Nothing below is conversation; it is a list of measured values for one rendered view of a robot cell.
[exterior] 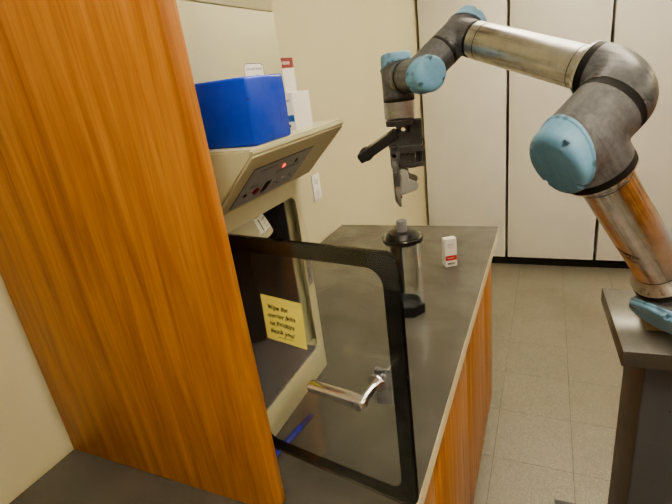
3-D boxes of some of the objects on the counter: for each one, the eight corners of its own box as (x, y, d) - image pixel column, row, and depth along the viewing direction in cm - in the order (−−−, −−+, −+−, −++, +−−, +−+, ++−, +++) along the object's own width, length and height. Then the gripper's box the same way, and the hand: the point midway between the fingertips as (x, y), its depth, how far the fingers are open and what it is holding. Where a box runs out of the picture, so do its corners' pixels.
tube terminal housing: (155, 436, 95) (18, 27, 67) (243, 350, 122) (171, 34, 95) (256, 464, 84) (142, -6, 57) (328, 363, 111) (274, 12, 84)
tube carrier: (389, 298, 137) (383, 230, 129) (426, 296, 135) (422, 228, 127) (388, 316, 127) (381, 244, 119) (427, 314, 125) (423, 241, 117)
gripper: (421, 120, 105) (426, 208, 113) (420, 114, 118) (424, 193, 126) (384, 124, 107) (391, 210, 114) (387, 118, 120) (393, 196, 127)
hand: (397, 198), depth 120 cm, fingers open, 8 cm apart
